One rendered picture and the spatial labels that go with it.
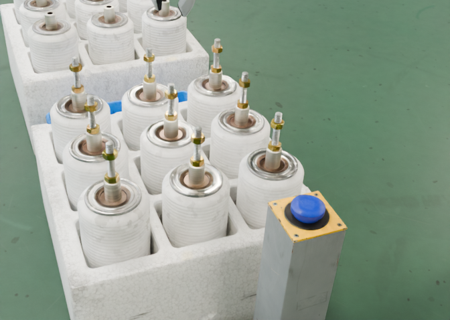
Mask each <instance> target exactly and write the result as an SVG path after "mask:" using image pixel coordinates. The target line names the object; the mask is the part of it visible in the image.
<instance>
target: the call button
mask: <svg viewBox="0 0 450 320"><path fill-rule="evenodd" d="M291 212H292V214H293V215H294V217H295V218H296V219H297V220H299V221H300V222H303V223H307V224H311V223H315V222H317V221H318V220H320V219H322V217H323V216H324V214H325V204H324V203H323V201H321V200H320V199H319V198H318V197H315V196H313V195H298V196H297V197H295V198H294V199H293V200H292V202H291Z"/></svg>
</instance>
